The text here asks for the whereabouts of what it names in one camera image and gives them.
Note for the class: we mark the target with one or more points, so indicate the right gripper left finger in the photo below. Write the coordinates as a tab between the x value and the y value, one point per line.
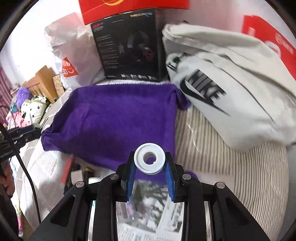
128	176

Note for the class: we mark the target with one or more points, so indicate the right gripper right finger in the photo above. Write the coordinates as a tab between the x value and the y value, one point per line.
172	178

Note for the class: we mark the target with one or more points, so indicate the white tape roll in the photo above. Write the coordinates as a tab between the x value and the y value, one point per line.
149	158

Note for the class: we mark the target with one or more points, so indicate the newspaper sheet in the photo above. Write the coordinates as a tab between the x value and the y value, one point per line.
149	214

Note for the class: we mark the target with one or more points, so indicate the purple towel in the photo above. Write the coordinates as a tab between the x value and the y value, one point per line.
103	124

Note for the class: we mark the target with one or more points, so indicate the white Nike bag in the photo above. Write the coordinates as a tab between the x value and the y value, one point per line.
237	82

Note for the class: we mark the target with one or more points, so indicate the white spotted plush toy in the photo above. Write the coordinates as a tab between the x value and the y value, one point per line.
33	110

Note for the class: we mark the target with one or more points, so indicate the wooden furniture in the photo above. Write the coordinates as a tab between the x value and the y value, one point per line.
42	84

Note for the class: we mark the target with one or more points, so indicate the white Miniso shopping bag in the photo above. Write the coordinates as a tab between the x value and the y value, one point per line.
76	55

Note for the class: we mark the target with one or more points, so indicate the black headset box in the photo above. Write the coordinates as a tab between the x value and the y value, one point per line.
130	45

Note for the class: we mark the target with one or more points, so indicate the purple plush toy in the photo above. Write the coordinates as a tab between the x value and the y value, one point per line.
22	95

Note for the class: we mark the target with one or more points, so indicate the red paper bag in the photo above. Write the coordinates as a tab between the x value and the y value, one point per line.
259	28

